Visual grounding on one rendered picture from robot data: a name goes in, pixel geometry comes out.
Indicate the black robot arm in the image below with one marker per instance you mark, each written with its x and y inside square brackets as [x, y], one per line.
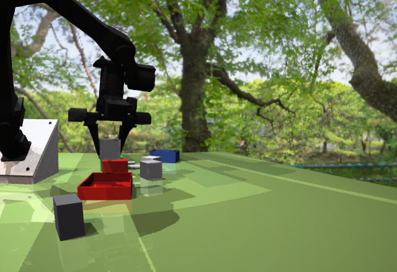
[122, 68]

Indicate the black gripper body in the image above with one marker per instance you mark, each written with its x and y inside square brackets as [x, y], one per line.
[81, 114]

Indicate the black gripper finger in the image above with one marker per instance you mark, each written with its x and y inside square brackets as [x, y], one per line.
[123, 133]
[93, 128]

